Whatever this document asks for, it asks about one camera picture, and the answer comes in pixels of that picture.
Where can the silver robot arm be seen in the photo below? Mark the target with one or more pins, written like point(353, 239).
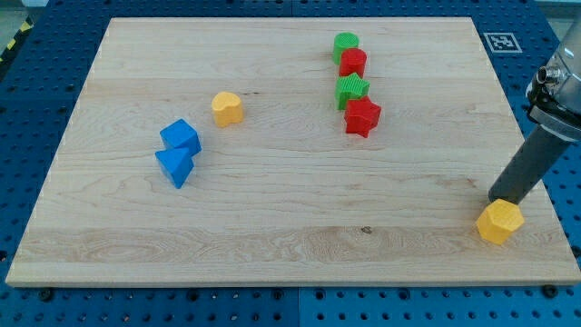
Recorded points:
point(554, 91)

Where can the blue triangle block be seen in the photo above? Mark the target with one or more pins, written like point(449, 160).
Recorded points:
point(176, 164)

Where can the yellow hexagon block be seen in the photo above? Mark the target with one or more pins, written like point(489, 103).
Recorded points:
point(499, 220)

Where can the yellow heart block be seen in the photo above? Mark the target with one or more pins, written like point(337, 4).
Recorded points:
point(227, 109)

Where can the red star block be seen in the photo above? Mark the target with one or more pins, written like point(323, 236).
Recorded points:
point(361, 116)

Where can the wooden board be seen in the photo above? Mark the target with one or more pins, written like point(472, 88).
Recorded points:
point(286, 197)

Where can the green star block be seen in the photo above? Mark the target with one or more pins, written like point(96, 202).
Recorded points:
point(350, 87)

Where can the blue cube block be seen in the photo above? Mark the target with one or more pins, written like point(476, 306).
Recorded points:
point(181, 135)

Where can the red cylinder block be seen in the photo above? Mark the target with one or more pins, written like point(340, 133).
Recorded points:
point(353, 61)

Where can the green cylinder block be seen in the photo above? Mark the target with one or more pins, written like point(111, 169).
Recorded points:
point(343, 41)

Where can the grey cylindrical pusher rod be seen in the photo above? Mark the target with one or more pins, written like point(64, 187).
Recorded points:
point(528, 165)

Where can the white fiducial marker tag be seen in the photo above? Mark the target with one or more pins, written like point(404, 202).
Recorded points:
point(502, 43)

